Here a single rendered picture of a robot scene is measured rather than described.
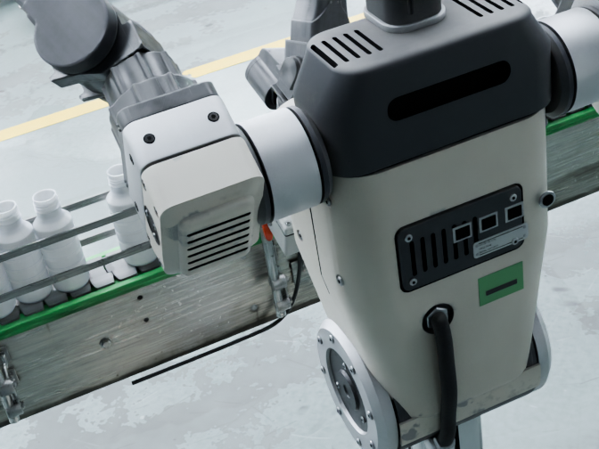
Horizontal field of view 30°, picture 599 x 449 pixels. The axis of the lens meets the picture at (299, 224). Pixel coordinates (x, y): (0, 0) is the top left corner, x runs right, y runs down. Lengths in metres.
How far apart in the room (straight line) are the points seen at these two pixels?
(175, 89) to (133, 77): 0.04
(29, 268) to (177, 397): 1.36
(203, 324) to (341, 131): 0.96
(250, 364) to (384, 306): 2.05
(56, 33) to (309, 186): 0.26
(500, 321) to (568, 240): 2.28
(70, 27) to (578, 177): 1.27
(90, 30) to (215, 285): 0.88
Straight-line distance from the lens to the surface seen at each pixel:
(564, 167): 2.06
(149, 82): 0.96
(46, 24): 1.03
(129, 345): 1.83
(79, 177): 4.11
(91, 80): 1.02
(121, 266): 1.80
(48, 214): 1.70
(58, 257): 1.73
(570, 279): 3.26
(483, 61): 0.97
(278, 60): 1.51
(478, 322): 1.12
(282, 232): 1.64
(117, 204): 1.72
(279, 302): 1.81
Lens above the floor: 2.01
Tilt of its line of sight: 34 degrees down
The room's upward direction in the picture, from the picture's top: 10 degrees counter-clockwise
